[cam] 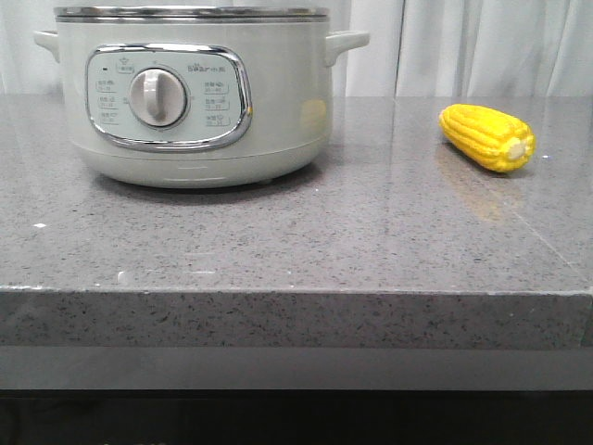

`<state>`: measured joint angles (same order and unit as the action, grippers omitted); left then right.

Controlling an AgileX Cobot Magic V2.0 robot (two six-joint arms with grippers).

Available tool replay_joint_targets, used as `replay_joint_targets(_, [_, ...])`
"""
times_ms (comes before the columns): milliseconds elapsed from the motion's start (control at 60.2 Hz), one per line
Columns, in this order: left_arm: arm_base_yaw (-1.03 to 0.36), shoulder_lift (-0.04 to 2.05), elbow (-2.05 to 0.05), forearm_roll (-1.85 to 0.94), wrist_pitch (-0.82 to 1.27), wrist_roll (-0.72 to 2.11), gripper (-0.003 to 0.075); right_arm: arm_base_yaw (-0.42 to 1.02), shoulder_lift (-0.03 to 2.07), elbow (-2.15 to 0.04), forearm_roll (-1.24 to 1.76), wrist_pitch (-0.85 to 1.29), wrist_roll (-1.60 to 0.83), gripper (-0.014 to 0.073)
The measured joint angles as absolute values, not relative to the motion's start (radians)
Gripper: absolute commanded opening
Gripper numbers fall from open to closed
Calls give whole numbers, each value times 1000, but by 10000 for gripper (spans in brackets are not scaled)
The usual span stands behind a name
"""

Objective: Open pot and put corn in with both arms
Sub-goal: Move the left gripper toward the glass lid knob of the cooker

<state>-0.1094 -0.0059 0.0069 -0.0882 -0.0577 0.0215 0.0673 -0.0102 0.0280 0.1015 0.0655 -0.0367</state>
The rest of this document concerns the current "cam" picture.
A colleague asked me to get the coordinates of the yellow corn cob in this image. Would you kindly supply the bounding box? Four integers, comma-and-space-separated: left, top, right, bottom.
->
438, 104, 536, 172

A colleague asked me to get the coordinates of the glass pot lid steel rim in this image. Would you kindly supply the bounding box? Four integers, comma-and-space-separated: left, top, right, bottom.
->
54, 6, 329, 19

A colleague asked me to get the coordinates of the pale green electric cooking pot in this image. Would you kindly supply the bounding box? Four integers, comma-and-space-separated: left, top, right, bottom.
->
34, 16, 370, 188

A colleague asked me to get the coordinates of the white curtain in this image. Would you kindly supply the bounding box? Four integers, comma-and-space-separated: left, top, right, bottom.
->
1, 1, 592, 97

